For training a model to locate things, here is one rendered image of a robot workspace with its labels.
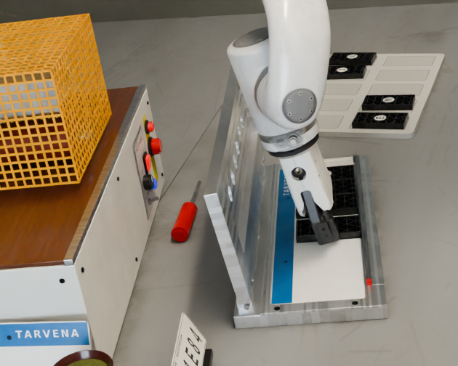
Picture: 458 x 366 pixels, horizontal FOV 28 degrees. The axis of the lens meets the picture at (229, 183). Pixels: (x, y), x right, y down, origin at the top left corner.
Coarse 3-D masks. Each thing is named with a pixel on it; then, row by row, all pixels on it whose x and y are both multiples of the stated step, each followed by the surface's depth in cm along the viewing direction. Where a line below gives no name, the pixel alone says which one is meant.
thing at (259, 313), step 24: (264, 192) 153; (264, 216) 146; (264, 240) 140; (264, 264) 134; (264, 288) 128; (384, 288) 124; (240, 312) 125; (264, 312) 123; (288, 312) 123; (312, 312) 122; (336, 312) 122; (360, 312) 122; (384, 312) 122
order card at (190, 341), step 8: (184, 320) 118; (184, 328) 117; (192, 328) 119; (184, 336) 116; (192, 336) 118; (200, 336) 120; (176, 344) 113; (184, 344) 115; (192, 344) 117; (200, 344) 119; (176, 352) 112; (184, 352) 114; (192, 352) 116; (200, 352) 118; (176, 360) 111; (184, 360) 113; (192, 360) 115; (200, 360) 117
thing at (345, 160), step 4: (352, 156) 158; (324, 160) 158; (328, 160) 158; (332, 160) 158; (336, 160) 158; (340, 160) 157; (344, 160) 157; (348, 160) 156; (352, 160) 156; (328, 164) 157; (332, 164) 156; (336, 164) 156; (340, 164) 156; (344, 164) 155; (348, 164) 155; (352, 164) 155
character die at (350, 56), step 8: (336, 56) 204; (344, 56) 204; (352, 56) 202; (360, 56) 202; (368, 56) 201; (376, 56) 202; (336, 64) 202; (344, 64) 201; (352, 64) 201; (360, 64) 200; (368, 64) 199
